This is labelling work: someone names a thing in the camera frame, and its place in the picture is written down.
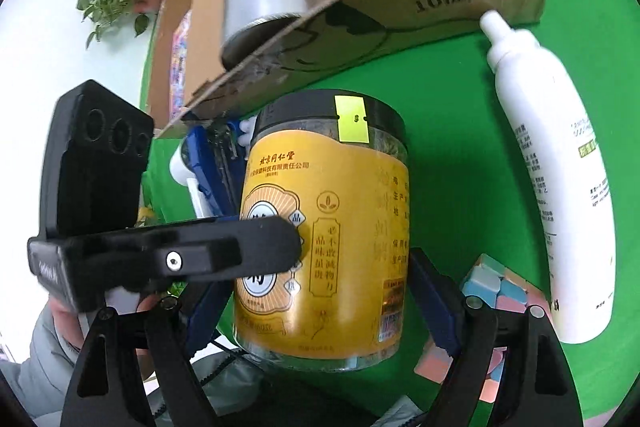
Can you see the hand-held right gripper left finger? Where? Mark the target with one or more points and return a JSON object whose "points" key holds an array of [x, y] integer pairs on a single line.
{"points": [[202, 317]]}

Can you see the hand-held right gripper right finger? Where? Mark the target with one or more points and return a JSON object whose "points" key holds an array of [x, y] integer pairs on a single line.
{"points": [[435, 302]]}

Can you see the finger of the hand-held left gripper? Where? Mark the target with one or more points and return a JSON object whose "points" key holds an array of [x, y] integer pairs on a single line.
{"points": [[225, 252]]}

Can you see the pastel puzzle cube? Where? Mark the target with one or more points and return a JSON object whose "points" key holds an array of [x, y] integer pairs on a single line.
{"points": [[485, 279]]}

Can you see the blue rectangular box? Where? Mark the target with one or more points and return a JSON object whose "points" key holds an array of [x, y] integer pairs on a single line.
{"points": [[202, 157]]}

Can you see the yellow label jar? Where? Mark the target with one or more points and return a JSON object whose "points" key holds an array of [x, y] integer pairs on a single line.
{"points": [[350, 207]]}

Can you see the colourful cartoon puzzle box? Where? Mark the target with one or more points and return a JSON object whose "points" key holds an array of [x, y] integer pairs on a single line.
{"points": [[180, 57]]}

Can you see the white spray bottle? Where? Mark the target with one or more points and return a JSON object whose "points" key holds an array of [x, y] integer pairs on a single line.
{"points": [[550, 157]]}

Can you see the person's left forearm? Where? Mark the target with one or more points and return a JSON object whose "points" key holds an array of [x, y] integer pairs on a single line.
{"points": [[35, 357]]}

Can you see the person's left hand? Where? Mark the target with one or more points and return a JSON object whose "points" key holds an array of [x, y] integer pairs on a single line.
{"points": [[148, 302]]}

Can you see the person's grey jacket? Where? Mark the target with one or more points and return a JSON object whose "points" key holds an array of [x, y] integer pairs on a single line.
{"points": [[235, 382]]}

